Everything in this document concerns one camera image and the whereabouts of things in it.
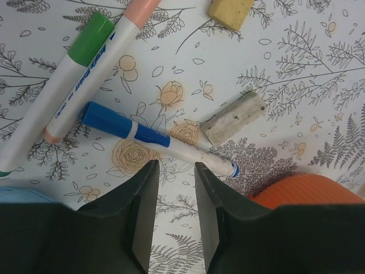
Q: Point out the light blue cloth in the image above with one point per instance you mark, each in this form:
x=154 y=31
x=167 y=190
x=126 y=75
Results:
x=11 y=195

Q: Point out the small tan eraser block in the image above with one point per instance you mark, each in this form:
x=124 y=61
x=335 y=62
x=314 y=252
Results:
x=230 y=13

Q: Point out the blue capped marker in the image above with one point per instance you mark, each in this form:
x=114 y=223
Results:
x=109 y=121

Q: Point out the orange round divided organizer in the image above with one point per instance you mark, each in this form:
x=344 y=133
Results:
x=305 y=189

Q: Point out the green capped marker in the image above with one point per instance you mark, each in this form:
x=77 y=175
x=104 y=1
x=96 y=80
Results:
x=69 y=70

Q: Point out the orange capped marker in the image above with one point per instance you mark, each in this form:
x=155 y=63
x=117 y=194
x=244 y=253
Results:
x=124 y=32

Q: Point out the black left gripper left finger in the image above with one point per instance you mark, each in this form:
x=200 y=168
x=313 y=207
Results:
x=112 y=234

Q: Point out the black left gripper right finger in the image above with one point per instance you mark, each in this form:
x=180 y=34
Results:
x=240 y=236

